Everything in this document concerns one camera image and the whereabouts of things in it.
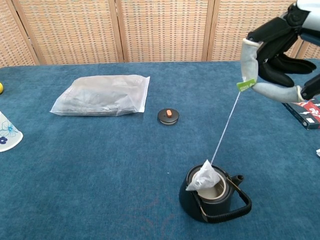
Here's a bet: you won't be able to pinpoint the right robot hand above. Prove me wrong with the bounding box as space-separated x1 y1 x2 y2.
241 0 320 103

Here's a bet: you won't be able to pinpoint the pyramid tea bag with string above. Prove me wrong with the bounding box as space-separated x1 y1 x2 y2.
185 77 257 192

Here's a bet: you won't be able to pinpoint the black lid orange knob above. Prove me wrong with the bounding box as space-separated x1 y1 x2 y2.
157 108 180 126

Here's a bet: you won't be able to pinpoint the black cast iron teapot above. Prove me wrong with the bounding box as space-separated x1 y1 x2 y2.
178 163 252 224

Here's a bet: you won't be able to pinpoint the clear plastic zip bag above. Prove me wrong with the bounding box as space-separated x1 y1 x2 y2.
49 74 151 117

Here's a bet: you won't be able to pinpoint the dark box red white print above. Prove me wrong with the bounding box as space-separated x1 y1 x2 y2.
281 96 320 131

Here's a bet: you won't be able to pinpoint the woven bamboo folding screen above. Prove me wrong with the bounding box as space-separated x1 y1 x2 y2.
0 0 320 67

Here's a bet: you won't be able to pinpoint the blue carpet table mat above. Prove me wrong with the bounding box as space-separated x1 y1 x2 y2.
0 58 320 240

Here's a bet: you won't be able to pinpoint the white paper cup blue flowers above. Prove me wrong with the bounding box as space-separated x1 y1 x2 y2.
0 111 24 153

